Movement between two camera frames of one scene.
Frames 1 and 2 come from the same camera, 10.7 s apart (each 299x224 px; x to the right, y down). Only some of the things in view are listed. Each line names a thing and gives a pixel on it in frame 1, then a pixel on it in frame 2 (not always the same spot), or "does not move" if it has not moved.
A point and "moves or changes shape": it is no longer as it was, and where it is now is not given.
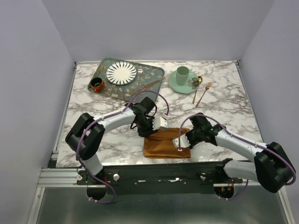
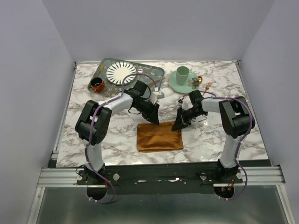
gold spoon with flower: [194, 83] does not move
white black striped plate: [121, 73] does not move
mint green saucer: [185, 88] does not move
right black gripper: [192, 143] -> [179, 124]
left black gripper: [147, 133] -> [152, 115]
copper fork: [208, 84] does not move
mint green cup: [182, 74] does not move
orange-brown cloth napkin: [160, 144] moves or changes shape
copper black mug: [97, 84] does not move
